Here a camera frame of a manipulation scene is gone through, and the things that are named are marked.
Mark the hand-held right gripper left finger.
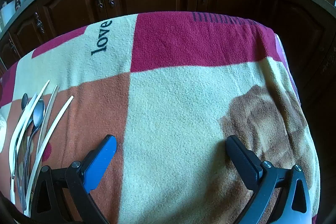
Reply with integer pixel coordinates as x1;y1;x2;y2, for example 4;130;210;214
31;135;117;224

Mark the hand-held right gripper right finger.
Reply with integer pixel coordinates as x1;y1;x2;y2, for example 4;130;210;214
226;135;313;224

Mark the printed patchwork blanket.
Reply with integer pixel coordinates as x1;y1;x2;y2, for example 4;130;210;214
0;12;322;224

